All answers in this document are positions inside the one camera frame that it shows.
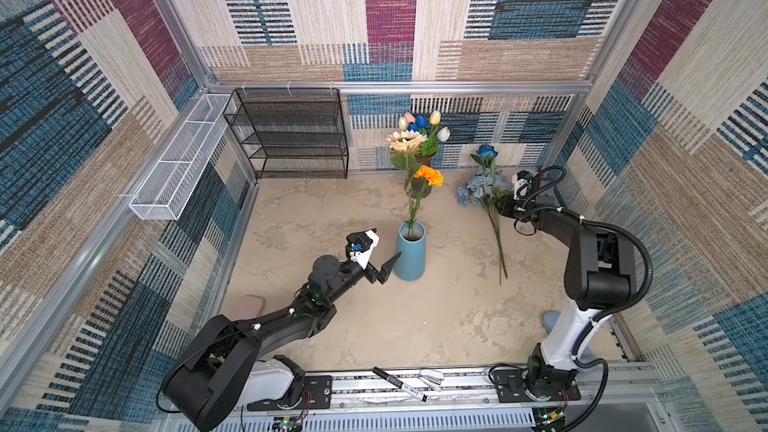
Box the blue tulip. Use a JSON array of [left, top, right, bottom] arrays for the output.
[[407, 115, 429, 134]]

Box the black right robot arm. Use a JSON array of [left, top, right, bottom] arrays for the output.
[[496, 196, 654, 401]]

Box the white wire mesh basket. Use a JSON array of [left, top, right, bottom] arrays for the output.
[[129, 94, 229, 221]]

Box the pale blue hydrangea stem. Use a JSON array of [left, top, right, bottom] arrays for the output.
[[456, 169, 512, 283]]

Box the dark blue rose stem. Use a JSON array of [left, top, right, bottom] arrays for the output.
[[470, 144, 498, 175]]

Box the cream sunflower stem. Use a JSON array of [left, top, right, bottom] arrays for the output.
[[386, 130, 427, 193]]

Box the black wire shelf rack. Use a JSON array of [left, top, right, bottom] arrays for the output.
[[224, 88, 349, 179]]

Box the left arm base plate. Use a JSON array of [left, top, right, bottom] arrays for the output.
[[246, 375, 333, 412]]

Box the teal cylindrical vase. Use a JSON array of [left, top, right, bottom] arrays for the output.
[[394, 221, 426, 281]]

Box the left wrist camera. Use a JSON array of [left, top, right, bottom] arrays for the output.
[[345, 229, 379, 270]]

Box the yellow tulip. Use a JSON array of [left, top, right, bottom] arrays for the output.
[[429, 110, 441, 126]]

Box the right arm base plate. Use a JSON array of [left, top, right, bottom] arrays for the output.
[[490, 368, 582, 403]]

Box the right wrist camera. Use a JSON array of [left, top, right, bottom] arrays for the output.
[[513, 171, 534, 200]]

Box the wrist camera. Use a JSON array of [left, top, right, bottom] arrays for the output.
[[513, 171, 534, 200], [345, 229, 379, 270]]

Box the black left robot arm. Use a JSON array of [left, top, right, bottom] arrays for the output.
[[158, 253, 401, 431]]

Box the pink flat tray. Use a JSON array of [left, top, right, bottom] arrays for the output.
[[231, 295, 266, 321]]

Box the orange marigold stem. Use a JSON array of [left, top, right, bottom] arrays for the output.
[[404, 163, 444, 240]]

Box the dark red glass vase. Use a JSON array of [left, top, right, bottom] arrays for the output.
[[415, 156, 432, 167]]

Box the black marker pen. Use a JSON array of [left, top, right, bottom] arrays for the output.
[[372, 367, 428, 402]]

